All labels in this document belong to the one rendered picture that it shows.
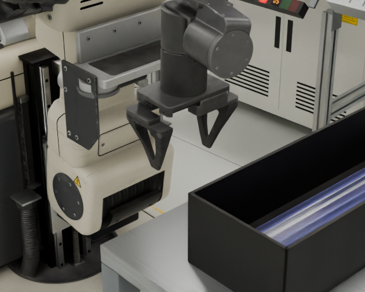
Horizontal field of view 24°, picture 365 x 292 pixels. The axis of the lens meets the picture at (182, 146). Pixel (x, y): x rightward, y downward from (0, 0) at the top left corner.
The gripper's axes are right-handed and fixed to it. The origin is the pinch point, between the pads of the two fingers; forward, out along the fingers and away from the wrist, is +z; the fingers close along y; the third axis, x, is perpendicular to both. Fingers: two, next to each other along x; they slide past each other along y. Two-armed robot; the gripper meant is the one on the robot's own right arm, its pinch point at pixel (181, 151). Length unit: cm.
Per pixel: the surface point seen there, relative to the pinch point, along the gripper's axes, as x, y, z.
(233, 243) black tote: -9.9, 0.1, 8.9
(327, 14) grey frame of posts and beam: 77, 127, 34
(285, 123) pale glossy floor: 116, 160, 98
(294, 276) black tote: -18.6, 2.0, 10.0
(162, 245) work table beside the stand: 3.6, 0.0, 16.9
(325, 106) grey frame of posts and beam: 74, 127, 64
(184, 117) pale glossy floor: 146, 134, 99
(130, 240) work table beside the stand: 7.5, -2.7, 17.0
